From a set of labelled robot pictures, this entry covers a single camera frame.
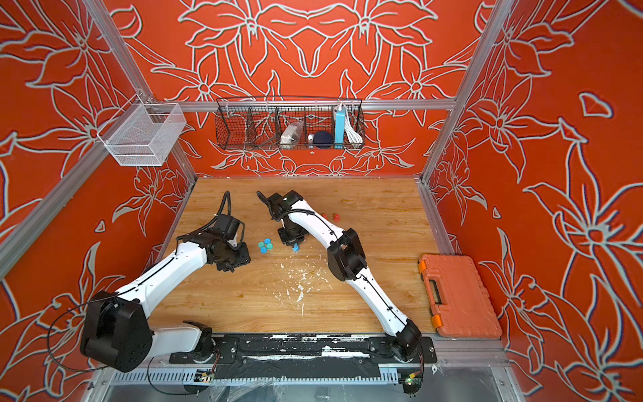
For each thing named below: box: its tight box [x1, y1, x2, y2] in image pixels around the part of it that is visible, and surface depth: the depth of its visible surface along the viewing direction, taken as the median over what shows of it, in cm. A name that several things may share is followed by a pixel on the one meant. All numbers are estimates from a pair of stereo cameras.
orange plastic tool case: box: [417, 253, 504, 340], surface depth 79 cm
